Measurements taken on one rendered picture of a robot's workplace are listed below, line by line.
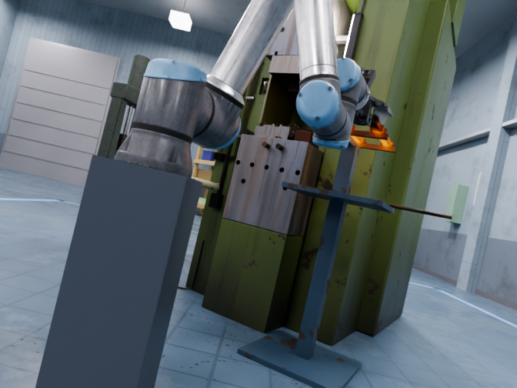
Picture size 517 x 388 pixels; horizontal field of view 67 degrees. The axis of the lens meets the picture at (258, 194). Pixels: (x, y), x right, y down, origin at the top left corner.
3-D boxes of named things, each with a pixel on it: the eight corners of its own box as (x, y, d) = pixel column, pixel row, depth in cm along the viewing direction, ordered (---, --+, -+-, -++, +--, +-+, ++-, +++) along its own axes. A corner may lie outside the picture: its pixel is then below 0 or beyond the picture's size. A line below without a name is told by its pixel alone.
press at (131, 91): (135, 205, 776) (168, 70, 783) (117, 205, 684) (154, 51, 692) (99, 197, 778) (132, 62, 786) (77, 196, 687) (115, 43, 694)
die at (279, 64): (302, 73, 197) (306, 55, 197) (268, 72, 207) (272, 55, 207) (329, 102, 233) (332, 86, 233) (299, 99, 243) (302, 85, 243)
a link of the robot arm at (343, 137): (304, 138, 95) (315, 89, 95) (315, 149, 105) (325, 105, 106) (341, 145, 91) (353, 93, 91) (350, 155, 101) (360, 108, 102)
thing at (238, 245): (264, 333, 181) (287, 235, 182) (201, 306, 200) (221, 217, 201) (308, 317, 229) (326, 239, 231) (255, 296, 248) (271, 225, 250)
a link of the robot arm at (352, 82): (315, 91, 96) (324, 52, 97) (329, 108, 107) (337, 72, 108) (352, 94, 92) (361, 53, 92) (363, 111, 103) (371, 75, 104)
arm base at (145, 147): (182, 175, 88) (193, 132, 88) (101, 156, 88) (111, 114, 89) (196, 181, 107) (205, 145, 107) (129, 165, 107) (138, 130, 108)
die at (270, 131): (286, 142, 196) (290, 125, 196) (253, 137, 206) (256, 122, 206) (316, 159, 232) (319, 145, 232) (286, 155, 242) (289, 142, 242)
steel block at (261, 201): (287, 234, 182) (308, 142, 183) (221, 217, 201) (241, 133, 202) (326, 239, 231) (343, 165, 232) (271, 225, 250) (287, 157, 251)
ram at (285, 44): (331, 55, 190) (349, -23, 192) (264, 55, 210) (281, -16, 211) (355, 87, 227) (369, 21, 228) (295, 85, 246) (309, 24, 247)
